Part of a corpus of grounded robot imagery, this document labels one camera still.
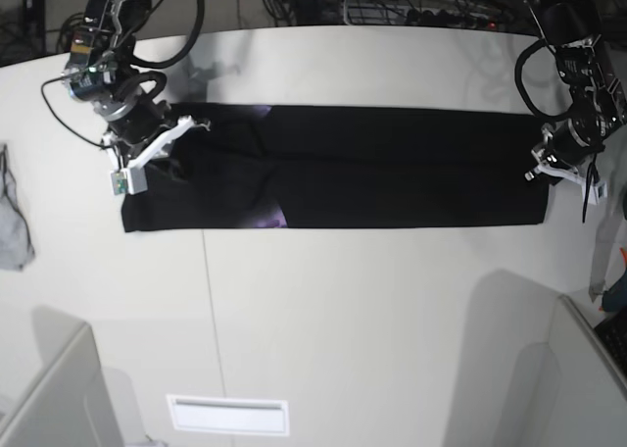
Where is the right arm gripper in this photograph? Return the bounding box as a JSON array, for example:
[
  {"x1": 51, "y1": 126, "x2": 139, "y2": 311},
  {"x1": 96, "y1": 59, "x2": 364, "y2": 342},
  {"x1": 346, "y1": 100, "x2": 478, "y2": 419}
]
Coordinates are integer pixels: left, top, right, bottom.
[{"x1": 92, "y1": 81, "x2": 212, "y2": 170}]

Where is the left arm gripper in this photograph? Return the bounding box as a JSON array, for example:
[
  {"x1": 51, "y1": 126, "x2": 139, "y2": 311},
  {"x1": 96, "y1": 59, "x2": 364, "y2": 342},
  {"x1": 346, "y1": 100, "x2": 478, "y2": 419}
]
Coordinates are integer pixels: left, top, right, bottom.
[{"x1": 524, "y1": 115, "x2": 604, "y2": 186}]

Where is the black T-shirt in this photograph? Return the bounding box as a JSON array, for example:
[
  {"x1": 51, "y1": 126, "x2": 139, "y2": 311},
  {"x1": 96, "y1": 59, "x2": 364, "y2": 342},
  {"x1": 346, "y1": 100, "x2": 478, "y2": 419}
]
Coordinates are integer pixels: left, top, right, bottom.
[{"x1": 121, "y1": 103, "x2": 549, "y2": 232}]

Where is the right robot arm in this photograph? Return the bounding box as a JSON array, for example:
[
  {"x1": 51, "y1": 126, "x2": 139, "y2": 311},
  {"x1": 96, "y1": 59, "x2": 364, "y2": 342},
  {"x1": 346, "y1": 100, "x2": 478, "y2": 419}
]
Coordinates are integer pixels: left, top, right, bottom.
[{"x1": 63, "y1": 0, "x2": 205, "y2": 170}]

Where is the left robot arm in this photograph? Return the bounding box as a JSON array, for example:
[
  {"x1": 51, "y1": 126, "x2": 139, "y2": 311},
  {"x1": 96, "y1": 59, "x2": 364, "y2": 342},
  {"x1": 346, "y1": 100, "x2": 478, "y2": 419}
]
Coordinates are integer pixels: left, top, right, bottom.
[{"x1": 514, "y1": 0, "x2": 626, "y2": 185}]

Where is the grey cloth at table edge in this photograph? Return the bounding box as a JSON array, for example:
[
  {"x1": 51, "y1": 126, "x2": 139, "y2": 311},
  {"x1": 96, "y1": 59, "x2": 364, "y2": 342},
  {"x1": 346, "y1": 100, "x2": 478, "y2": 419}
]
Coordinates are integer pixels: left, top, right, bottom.
[{"x1": 0, "y1": 143, "x2": 35, "y2": 272}]

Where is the black power strip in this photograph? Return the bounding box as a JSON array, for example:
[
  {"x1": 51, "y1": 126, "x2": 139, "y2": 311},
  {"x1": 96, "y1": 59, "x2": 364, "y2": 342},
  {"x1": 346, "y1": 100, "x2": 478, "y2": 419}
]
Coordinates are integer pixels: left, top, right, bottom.
[{"x1": 404, "y1": 9, "x2": 499, "y2": 30}]

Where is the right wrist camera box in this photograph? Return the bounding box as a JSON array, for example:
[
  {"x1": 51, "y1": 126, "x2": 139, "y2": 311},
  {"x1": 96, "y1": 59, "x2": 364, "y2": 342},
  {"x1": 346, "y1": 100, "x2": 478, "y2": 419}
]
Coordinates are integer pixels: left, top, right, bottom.
[{"x1": 110, "y1": 168, "x2": 148, "y2": 195}]

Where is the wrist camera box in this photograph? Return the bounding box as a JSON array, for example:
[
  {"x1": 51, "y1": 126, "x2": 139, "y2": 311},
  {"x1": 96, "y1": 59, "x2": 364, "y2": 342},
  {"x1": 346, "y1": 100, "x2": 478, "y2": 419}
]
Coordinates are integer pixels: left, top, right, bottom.
[
  {"x1": 582, "y1": 179, "x2": 608, "y2": 206},
  {"x1": 110, "y1": 168, "x2": 148, "y2": 195}
]

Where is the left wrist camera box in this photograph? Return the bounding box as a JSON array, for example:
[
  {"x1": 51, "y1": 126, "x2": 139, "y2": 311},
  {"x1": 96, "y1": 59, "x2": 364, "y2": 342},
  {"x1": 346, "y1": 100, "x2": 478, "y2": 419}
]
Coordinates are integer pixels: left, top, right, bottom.
[{"x1": 582, "y1": 179, "x2": 608, "y2": 206}]

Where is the white cable slot plate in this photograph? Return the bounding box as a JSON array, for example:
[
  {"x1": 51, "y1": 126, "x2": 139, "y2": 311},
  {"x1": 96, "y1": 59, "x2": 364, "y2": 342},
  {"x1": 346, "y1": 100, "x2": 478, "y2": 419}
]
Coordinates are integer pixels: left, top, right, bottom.
[{"x1": 167, "y1": 394, "x2": 290, "y2": 436}]

